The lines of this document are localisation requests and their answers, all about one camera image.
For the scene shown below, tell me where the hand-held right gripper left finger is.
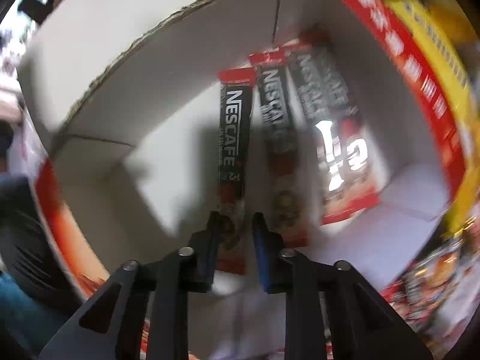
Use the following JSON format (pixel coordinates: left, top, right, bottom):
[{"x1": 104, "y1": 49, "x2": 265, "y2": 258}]
[{"x1": 37, "y1": 210, "x2": 226, "y2": 360}]

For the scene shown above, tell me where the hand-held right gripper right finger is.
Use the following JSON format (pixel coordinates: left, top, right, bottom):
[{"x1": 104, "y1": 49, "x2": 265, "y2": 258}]
[{"x1": 250, "y1": 212, "x2": 436, "y2": 360}]

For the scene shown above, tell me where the red coffee stick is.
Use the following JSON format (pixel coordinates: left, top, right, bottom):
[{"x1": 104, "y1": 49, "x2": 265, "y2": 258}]
[
  {"x1": 249, "y1": 50, "x2": 311, "y2": 247},
  {"x1": 283, "y1": 39, "x2": 381, "y2": 226},
  {"x1": 217, "y1": 68, "x2": 259, "y2": 275}
]

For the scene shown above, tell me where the red cardboard box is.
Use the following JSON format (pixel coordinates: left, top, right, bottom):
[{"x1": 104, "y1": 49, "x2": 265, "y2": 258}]
[{"x1": 17, "y1": 0, "x2": 471, "y2": 360}]

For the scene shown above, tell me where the dark cloth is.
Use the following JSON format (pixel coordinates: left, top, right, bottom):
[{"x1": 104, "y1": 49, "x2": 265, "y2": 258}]
[{"x1": 0, "y1": 172, "x2": 85, "y2": 302}]

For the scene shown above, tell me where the teal cloth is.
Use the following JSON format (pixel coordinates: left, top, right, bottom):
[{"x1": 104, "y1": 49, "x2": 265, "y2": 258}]
[{"x1": 0, "y1": 270, "x2": 74, "y2": 360}]

